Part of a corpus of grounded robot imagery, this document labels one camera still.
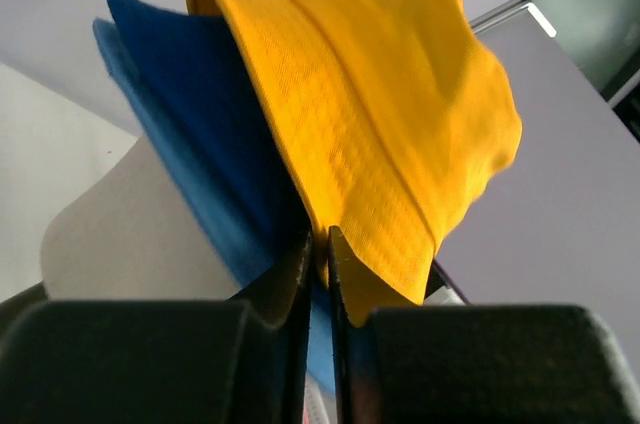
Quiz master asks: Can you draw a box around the mannequin head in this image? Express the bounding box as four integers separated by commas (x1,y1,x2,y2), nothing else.
0,133,236,325

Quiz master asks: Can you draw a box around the yellow bucket hat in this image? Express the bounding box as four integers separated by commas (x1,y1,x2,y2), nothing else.
186,0,522,326

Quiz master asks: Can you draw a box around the aluminium right corner post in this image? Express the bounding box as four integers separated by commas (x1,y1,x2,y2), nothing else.
470,0,557,38

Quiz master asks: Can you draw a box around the white plastic basket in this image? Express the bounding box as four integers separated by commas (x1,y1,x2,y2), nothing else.
302,375,337,424

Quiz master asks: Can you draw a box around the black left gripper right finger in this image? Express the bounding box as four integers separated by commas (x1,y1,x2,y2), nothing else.
328,227,639,423

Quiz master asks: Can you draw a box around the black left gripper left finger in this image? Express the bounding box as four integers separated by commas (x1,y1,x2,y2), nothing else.
1,236,313,423

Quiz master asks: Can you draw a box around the dark blue bucket hat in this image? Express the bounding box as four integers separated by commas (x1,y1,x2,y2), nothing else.
107,0,310,257

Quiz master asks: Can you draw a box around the light blue bucket hat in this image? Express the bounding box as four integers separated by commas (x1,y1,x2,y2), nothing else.
92,17,336,395

